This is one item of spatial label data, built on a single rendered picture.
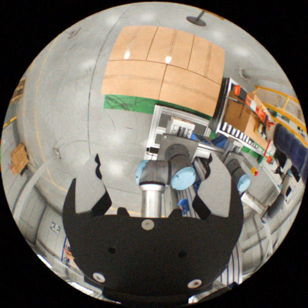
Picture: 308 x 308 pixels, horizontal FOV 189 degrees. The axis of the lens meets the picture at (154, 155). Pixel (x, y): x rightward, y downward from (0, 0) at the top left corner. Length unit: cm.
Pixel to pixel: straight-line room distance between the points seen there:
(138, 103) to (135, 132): 46
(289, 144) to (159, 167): 99
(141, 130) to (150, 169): 128
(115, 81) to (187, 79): 69
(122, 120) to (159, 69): 101
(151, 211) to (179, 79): 103
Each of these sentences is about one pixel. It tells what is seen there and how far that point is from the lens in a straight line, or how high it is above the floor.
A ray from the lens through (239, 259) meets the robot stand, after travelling 70.
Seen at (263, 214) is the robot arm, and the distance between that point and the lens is 90.
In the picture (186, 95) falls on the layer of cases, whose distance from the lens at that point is 108.
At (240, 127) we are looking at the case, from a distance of 102.
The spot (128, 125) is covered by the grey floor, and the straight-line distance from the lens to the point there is 169.
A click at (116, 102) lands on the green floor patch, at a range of 169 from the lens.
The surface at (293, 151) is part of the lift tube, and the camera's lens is 98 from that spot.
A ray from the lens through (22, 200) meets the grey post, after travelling 277.
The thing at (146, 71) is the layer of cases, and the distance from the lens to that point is 108.
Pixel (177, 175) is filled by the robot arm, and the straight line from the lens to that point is 44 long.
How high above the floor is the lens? 158
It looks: 58 degrees down
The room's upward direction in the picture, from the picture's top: 178 degrees counter-clockwise
